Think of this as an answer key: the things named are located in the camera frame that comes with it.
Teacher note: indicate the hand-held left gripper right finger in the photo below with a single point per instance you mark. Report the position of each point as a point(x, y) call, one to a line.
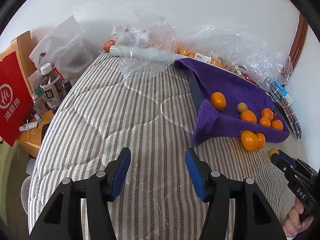
point(196, 177)

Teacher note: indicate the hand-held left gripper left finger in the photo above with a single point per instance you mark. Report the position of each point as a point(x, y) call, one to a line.
point(121, 172)

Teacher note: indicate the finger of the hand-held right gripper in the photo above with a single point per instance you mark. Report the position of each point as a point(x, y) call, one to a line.
point(281, 165)
point(288, 159)

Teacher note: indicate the green plum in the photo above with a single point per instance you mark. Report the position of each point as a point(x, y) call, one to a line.
point(242, 107)
point(272, 152)

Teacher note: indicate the orange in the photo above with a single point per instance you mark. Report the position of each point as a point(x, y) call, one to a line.
point(276, 124)
point(218, 100)
point(267, 113)
point(264, 121)
point(249, 140)
point(248, 116)
point(261, 140)

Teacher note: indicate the person's right hand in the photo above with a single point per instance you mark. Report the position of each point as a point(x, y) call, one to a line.
point(295, 222)

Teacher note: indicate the checkered blue cloth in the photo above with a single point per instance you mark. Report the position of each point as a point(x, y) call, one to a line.
point(287, 110)

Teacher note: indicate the striped quilt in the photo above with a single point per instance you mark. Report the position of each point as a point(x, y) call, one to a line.
point(140, 120)

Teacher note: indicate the white charger box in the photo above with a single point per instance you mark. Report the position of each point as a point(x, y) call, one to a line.
point(288, 98)

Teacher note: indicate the blue tissue pack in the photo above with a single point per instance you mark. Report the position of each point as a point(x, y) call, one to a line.
point(280, 88)

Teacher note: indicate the black phone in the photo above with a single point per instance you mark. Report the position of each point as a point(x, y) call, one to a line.
point(45, 130)

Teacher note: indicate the purple towel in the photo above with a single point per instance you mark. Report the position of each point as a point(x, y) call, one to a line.
point(230, 85)

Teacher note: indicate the wooden nightstand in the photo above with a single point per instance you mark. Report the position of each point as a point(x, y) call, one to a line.
point(30, 137)

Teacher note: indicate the dark drink bottle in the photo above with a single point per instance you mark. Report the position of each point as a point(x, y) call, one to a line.
point(67, 85)

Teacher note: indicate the small white tube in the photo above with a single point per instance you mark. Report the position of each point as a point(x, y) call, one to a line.
point(28, 126)

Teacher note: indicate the tea bottle white cap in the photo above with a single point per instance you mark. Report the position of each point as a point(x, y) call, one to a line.
point(52, 92)

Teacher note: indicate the green plush blanket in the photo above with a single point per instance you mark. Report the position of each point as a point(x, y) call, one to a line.
point(15, 180)

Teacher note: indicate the plastic bag of brown fruit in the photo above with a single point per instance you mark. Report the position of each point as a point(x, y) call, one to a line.
point(226, 65)

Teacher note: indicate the large crumpled clear plastic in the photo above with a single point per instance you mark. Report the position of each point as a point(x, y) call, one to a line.
point(250, 45)

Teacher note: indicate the plastic bag of oranges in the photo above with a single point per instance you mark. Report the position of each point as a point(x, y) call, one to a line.
point(191, 52)

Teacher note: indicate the orange-red tomato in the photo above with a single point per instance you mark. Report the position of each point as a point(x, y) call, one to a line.
point(108, 45)

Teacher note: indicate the red paper bag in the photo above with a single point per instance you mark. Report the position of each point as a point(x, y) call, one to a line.
point(15, 100)

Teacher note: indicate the white plastic bag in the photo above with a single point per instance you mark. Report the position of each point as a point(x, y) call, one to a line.
point(65, 42)

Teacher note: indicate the clear plastic bag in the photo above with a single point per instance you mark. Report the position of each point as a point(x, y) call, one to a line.
point(147, 32)

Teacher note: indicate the brown wooden door frame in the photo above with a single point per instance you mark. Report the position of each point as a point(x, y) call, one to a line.
point(298, 42)

